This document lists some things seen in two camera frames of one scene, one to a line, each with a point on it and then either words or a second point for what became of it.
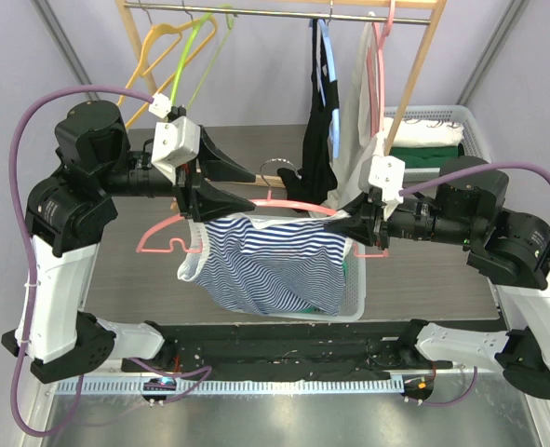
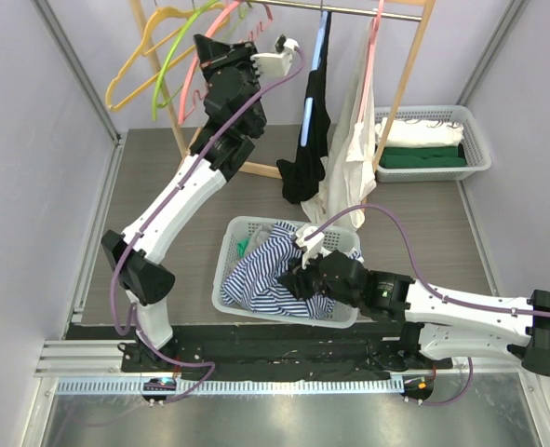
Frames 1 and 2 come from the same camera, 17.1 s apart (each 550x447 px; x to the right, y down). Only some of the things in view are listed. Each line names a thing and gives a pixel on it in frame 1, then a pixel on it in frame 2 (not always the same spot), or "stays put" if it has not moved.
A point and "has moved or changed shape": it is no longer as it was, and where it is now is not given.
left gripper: [200, 200] -> [214, 55]
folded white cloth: [427, 132] stays put
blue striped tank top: [269, 263] has moved or changed shape
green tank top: [314, 309] -> [242, 246]
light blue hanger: [322, 33] -> [308, 108]
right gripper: [377, 223] -> [303, 277]
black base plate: [293, 350] stays put
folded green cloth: [423, 156] stays put
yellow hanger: [159, 40] -> [165, 12]
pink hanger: [141, 248] -> [194, 62]
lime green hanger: [188, 47] -> [169, 50]
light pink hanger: [376, 74] -> [370, 59]
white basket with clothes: [425, 136] stays put
